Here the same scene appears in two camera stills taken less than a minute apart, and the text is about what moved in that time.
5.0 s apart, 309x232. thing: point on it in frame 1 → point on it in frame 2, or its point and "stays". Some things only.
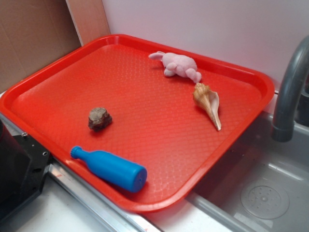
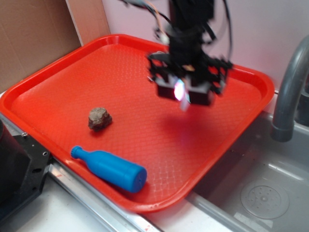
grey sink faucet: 283,125 stays
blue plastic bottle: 132,177 stays
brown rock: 99,119 stays
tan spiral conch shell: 208,101 → 181,95
